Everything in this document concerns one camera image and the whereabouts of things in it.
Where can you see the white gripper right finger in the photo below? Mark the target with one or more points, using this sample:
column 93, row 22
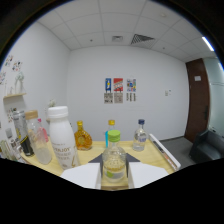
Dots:
column 145, row 173

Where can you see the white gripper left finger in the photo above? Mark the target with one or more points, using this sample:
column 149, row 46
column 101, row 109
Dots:
column 83, row 175

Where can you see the clear bottle with green cap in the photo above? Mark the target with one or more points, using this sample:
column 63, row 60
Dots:
column 114, row 160

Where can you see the amber liquor bottle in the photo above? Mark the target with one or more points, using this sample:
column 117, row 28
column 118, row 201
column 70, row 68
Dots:
column 83, row 140

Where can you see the clear bottle with blue cap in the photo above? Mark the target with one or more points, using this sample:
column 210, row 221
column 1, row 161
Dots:
column 140, row 138

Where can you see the large white milk bottle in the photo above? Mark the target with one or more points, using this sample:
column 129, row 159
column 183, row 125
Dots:
column 63, row 143

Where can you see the glass jar with cork lid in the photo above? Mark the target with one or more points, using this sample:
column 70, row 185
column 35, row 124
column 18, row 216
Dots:
column 38, row 145

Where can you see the teal bottle with yellow cap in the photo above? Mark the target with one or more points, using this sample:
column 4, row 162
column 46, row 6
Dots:
column 111, row 126

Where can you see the small pink bottle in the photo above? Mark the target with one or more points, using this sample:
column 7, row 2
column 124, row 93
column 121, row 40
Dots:
column 44, row 134

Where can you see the tall black yellow can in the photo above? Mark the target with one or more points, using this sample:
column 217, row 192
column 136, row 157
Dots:
column 22, row 136

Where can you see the brown door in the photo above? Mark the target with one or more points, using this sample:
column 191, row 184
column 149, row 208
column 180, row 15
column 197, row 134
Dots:
column 196, row 100

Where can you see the white figurine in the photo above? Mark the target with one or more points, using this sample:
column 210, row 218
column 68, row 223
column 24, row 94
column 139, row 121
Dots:
column 20, row 83

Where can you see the ceiling vent grille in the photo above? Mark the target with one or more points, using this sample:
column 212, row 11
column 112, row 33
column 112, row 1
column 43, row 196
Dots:
column 142, row 39

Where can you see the square ceiling diffuser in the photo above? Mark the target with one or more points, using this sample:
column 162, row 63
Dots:
column 117, row 38

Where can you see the white wall switch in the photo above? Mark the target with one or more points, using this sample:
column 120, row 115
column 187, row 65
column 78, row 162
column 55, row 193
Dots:
column 167, row 92

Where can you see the multicolour wall poster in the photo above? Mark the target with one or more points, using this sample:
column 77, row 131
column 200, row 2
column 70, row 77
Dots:
column 131, row 86

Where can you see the red wall poster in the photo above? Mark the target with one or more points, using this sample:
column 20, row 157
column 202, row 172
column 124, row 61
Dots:
column 118, row 85

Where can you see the blue wall poster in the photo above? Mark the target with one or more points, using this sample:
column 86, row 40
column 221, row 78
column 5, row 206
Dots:
column 108, row 85

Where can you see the wooden wall shelf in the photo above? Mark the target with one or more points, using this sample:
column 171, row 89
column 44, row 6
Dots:
column 15, row 95

